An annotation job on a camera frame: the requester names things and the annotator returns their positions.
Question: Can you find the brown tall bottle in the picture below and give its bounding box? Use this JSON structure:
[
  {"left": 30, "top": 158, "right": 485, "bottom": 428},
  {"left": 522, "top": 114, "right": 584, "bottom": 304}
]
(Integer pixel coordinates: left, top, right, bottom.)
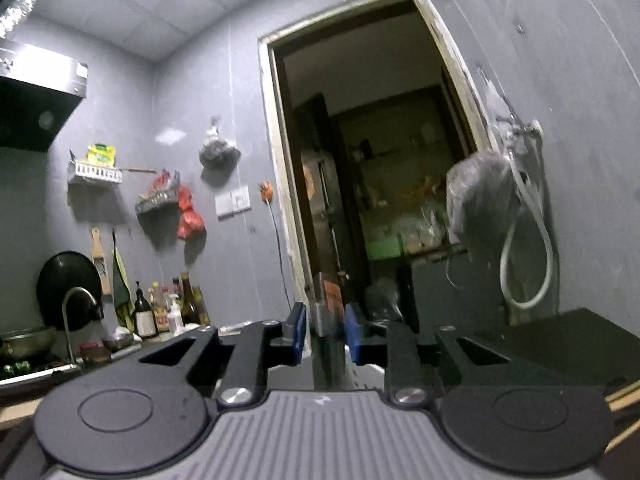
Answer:
[{"left": 180, "top": 272, "right": 200, "bottom": 325}]

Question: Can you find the white upper wall rack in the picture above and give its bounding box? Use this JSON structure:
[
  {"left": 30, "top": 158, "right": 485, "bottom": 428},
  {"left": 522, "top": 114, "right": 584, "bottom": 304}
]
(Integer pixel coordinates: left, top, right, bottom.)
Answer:
[{"left": 67, "top": 151, "right": 124, "bottom": 186}]

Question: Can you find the dark glass bottle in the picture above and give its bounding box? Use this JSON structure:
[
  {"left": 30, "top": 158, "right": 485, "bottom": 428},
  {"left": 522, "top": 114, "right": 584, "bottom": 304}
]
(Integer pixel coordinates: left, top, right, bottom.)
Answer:
[{"left": 134, "top": 283, "right": 157, "bottom": 339}]

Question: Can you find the range hood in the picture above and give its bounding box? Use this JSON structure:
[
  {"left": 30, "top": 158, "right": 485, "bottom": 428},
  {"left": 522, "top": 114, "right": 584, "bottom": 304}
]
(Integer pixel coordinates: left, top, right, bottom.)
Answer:
[{"left": 0, "top": 39, "right": 89, "bottom": 153}]

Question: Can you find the white flexible hose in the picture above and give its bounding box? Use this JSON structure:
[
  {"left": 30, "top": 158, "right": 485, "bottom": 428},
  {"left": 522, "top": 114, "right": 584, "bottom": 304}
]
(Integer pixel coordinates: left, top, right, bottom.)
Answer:
[{"left": 499, "top": 131, "right": 557, "bottom": 311}]

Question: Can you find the wall faucet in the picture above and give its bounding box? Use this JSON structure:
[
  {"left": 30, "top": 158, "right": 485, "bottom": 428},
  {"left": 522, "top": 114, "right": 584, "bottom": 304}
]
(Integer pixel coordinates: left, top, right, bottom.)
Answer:
[{"left": 495, "top": 115, "right": 544, "bottom": 153}]

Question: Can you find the white perforated utensil basket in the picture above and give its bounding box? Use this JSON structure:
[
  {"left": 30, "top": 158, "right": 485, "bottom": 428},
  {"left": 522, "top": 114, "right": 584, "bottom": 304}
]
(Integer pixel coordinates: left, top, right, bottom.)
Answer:
[{"left": 268, "top": 360, "right": 384, "bottom": 391}]

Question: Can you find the orange wall plug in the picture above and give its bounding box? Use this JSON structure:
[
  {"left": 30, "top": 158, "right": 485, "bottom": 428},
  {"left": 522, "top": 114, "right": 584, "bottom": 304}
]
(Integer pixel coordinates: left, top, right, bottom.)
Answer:
[{"left": 259, "top": 181, "right": 273, "bottom": 205}]

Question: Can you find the hanging grey bag on wall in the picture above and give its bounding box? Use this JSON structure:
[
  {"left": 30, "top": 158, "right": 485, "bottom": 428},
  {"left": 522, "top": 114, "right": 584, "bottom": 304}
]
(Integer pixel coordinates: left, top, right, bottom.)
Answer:
[{"left": 198, "top": 116, "right": 241, "bottom": 168}]

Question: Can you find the black wok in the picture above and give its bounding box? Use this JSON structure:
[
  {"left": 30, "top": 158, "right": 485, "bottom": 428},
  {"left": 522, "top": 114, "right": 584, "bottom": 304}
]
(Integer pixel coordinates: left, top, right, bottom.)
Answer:
[{"left": 36, "top": 250, "right": 104, "bottom": 332}]

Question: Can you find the grey plastic bag hanging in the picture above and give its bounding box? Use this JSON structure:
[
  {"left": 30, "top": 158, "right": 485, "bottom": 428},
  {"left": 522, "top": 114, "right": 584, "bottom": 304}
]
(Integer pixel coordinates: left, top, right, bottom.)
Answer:
[{"left": 446, "top": 151, "right": 518, "bottom": 269}]

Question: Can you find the red plastic bag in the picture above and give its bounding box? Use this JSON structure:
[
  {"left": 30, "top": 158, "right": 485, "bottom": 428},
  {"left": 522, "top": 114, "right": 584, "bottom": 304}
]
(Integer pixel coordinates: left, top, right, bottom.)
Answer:
[{"left": 177, "top": 185, "right": 206, "bottom": 240}]

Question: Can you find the sink faucet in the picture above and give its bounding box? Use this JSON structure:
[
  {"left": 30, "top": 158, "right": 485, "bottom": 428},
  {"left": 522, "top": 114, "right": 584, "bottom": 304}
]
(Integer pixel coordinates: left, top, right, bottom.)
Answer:
[{"left": 60, "top": 285, "right": 99, "bottom": 366}]

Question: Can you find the kitchen counter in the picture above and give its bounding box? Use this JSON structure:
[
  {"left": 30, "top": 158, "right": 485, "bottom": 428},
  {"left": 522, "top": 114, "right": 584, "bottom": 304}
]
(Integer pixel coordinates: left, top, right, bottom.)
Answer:
[{"left": 0, "top": 323, "right": 247, "bottom": 432}]

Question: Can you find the green box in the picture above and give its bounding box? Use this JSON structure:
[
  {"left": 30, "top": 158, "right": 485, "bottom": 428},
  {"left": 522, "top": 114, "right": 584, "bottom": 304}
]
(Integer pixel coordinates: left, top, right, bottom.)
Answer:
[{"left": 366, "top": 236, "right": 402, "bottom": 261}]

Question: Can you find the metal spatula black handle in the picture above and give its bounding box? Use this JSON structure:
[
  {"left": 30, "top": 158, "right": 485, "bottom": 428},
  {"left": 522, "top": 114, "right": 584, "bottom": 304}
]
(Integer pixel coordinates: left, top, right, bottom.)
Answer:
[{"left": 309, "top": 272, "right": 345, "bottom": 391}]

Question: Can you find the white wall switch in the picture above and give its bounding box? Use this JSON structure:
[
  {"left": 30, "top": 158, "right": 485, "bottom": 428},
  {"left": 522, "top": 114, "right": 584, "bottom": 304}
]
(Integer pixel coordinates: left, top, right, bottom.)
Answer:
[{"left": 215, "top": 185, "right": 252, "bottom": 219}]

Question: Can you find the door frame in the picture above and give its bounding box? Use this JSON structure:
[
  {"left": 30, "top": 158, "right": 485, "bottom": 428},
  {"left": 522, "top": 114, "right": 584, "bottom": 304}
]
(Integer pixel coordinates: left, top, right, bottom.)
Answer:
[{"left": 258, "top": 0, "right": 496, "bottom": 304}]

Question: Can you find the wall rack shelf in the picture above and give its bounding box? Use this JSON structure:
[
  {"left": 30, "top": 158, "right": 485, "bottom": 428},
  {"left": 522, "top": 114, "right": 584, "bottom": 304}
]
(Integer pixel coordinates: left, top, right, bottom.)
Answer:
[{"left": 134, "top": 169, "right": 180, "bottom": 216}]

